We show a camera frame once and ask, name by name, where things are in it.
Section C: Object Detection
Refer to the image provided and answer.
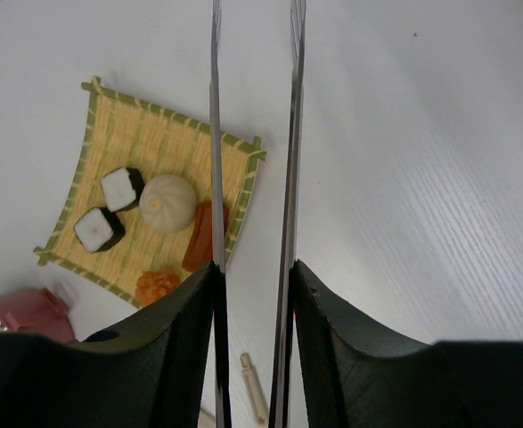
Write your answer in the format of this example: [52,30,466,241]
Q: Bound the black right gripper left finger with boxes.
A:
[0,263,217,427]

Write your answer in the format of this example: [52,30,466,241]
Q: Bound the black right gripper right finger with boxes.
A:
[292,262,523,427]

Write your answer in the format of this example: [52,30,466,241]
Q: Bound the metal tongs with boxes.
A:
[209,1,306,427]

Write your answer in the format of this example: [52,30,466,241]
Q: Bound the orange fried chicken piece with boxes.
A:
[135,271,181,307]

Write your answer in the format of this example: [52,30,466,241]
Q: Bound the red sausage piece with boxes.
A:
[182,201,213,272]

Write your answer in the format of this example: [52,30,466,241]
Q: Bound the pink lunch box tier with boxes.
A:
[0,288,75,342]

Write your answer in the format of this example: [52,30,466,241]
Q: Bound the sushi roll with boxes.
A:
[73,207,126,253]
[101,167,145,212]

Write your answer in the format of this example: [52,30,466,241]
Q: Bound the white steamed bun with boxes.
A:
[139,174,198,235]

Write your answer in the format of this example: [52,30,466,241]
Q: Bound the beige spoon head piece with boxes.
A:
[198,408,217,428]

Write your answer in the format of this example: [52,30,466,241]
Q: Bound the beige spoon handle piece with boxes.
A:
[240,353,269,425]

